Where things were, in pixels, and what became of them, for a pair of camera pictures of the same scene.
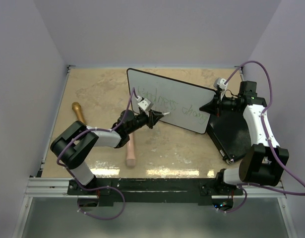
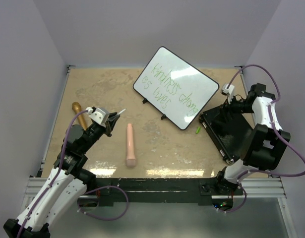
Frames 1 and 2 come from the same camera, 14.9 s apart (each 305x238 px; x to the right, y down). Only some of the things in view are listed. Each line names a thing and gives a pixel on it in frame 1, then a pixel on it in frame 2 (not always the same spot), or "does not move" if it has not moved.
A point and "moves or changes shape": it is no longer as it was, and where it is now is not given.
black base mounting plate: (155, 191) does not move
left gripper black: (153, 117) to (112, 119)
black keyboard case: (230, 134) does not move
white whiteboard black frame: (183, 101) moves or changes shape
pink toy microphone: (131, 160) does not move
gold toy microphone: (77, 107) does not move
